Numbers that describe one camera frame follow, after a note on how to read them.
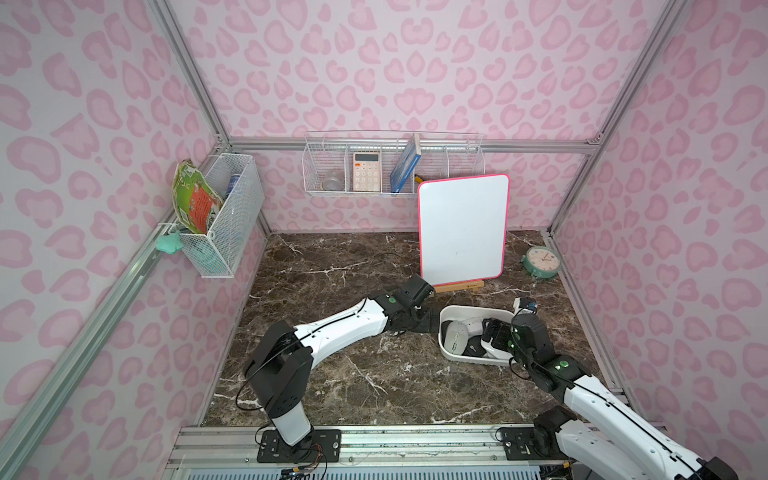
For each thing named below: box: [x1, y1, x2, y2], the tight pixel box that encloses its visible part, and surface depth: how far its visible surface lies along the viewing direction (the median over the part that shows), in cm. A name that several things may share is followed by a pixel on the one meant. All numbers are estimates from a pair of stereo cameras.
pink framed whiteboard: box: [418, 174, 511, 288], surface depth 93 cm
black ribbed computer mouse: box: [461, 335, 486, 357], surface depth 87 cm
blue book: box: [390, 132, 421, 193], surface depth 90 cm
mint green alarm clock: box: [521, 246, 562, 279], surface depth 109 cm
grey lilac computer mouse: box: [444, 320, 469, 355], surface depth 87 cm
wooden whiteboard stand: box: [434, 280, 485, 293], surface depth 100 cm
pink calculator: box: [353, 152, 381, 192], surface depth 97 cm
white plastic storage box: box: [438, 304, 515, 366], surface depth 87 cm
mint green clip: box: [155, 233, 184, 255], surface depth 64 cm
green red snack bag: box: [172, 158, 224, 233], surface depth 74 cm
